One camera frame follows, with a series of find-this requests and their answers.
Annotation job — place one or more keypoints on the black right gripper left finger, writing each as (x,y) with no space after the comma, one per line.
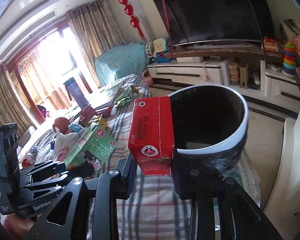
(87,206)

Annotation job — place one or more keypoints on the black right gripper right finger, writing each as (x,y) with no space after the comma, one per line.
(217,201)

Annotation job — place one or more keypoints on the white plastic bag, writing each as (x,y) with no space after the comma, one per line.
(65,142)

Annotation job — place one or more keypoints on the green milk carton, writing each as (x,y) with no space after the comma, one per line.
(94,147)

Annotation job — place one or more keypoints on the red milk carton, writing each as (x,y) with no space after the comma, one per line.
(151,138)

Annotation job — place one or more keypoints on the black white-rimmed trash bin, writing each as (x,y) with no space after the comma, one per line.
(210,125)

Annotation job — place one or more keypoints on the person's left hand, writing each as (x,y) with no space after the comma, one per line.
(17,227)

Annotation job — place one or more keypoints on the red crushed can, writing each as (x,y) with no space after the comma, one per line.
(29,160)

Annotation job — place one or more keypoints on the red apple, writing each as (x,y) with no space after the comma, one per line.
(62,124)

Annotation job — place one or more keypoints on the beige left curtain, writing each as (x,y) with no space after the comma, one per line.
(12,109)

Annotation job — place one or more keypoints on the beige curtain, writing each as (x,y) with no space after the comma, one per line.
(12,109)
(94,31)

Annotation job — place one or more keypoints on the plaid blanket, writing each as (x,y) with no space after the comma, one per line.
(154,210)

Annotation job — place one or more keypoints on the red snack bag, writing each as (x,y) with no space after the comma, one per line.
(88,116)

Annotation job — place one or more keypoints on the yellow snack bag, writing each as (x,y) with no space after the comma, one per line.
(100,121)

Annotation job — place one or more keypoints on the purple water bottle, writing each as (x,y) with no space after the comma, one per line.
(74,92)

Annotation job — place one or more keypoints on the white TV cabinet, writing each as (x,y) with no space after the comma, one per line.
(275,88)

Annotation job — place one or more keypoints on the green snack wrapper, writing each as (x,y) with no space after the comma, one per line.
(126,96)

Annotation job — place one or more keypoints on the light blue covered furniture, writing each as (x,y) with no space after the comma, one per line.
(121,61)

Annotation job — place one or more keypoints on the colourful toy phone box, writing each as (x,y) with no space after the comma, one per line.
(158,46)

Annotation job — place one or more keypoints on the beige right curtain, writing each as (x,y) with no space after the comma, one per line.
(94,31)

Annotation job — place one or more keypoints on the black television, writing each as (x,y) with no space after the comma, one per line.
(194,21)

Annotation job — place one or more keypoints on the red hanging lantern decoration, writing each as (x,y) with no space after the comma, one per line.
(134,21)

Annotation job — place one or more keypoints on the colourful stacking ring toy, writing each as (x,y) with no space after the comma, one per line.
(289,60)

